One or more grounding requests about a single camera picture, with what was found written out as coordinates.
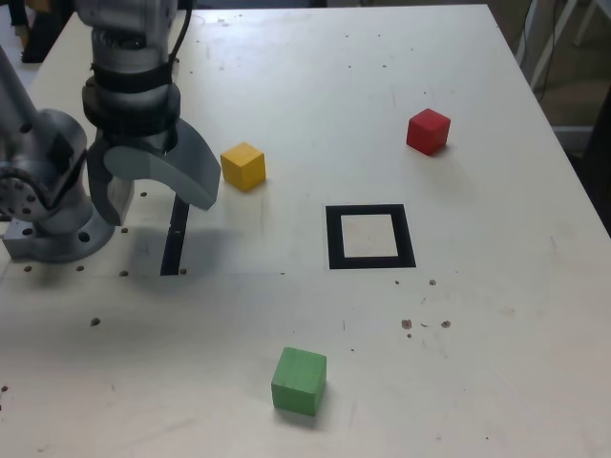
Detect dark background object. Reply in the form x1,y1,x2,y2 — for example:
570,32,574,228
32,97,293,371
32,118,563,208
21,0,73,64

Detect yellow cube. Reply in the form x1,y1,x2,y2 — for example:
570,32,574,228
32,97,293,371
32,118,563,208
220,141,266,194

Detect black tape square outline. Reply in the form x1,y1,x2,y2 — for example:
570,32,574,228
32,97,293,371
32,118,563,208
325,203,417,271

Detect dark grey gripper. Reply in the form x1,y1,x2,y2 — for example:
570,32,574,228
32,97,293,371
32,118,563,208
86,117,223,227

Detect red cube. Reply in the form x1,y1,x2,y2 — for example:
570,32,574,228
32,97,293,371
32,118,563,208
406,108,452,156

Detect black furniture piece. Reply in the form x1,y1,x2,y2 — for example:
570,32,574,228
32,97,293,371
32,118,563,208
575,78,611,230

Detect white metal frame legs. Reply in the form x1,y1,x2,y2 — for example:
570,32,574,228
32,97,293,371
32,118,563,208
527,0,611,92

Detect green cube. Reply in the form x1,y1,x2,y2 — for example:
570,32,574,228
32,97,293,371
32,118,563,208
270,346,328,415

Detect black tape strip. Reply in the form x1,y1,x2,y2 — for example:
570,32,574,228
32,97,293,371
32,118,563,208
159,194,192,277

